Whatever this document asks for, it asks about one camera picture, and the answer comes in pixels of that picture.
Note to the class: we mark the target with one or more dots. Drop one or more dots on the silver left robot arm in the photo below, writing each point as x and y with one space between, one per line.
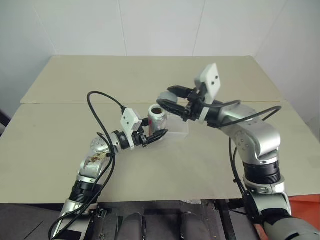
92 165

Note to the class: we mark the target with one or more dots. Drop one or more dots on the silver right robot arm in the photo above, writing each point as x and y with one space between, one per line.
262 135

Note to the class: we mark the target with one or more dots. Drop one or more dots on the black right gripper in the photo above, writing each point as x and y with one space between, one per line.
193 105

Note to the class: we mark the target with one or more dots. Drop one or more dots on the silver metal can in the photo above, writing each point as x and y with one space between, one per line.
156 123

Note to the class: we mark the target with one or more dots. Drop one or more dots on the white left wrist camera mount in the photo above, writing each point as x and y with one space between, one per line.
128 118

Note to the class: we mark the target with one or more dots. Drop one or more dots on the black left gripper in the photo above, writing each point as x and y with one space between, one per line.
140 138

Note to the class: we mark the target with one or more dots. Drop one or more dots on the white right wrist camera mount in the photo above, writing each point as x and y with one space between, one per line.
210 77

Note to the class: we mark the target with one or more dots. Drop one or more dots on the black metal frame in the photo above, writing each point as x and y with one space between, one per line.
226 217

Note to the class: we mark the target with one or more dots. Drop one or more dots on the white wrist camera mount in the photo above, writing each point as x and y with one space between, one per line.
128 118
210 77

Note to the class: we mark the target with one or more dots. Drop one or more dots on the grey-green plastic lid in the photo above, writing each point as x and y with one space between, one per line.
168 96

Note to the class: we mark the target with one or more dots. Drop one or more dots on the clear plastic box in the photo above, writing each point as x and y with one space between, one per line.
178 129

